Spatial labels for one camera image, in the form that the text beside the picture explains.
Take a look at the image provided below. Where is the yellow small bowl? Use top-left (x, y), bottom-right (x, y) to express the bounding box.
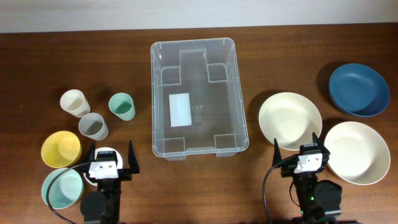
top-left (40, 131), bottom-right (82, 169)

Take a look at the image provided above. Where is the mint green plastic cup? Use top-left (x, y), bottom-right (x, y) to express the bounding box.
top-left (108, 93), bottom-right (136, 121)

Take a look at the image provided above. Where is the cream plate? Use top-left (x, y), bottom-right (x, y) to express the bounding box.
top-left (324, 121), bottom-right (391, 185)
top-left (258, 92), bottom-right (323, 151)

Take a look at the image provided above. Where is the cream plastic cup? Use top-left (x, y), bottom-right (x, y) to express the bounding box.
top-left (60, 89), bottom-right (91, 118)

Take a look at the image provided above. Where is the dark blue plate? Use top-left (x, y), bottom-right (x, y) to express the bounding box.
top-left (328, 63), bottom-right (391, 117)

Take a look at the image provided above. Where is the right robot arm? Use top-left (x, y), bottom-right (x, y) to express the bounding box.
top-left (272, 134), bottom-right (342, 223)

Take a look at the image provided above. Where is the mint green small bowl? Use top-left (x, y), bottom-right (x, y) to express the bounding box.
top-left (49, 169), bottom-right (84, 209)

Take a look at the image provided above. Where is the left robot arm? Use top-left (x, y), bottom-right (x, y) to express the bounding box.
top-left (79, 142), bottom-right (140, 223)

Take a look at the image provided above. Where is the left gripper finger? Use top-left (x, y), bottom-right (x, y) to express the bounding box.
top-left (128, 140), bottom-right (139, 173)
top-left (83, 142), bottom-right (96, 163)

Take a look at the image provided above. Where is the white label in bin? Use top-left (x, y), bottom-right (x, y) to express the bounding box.
top-left (169, 93), bottom-right (192, 127)

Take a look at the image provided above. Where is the grey plastic cup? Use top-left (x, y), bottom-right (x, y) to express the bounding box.
top-left (78, 113), bottom-right (109, 141)

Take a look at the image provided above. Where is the clear plastic storage bin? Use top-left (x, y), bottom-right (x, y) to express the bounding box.
top-left (150, 37), bottom-right (249, 161)

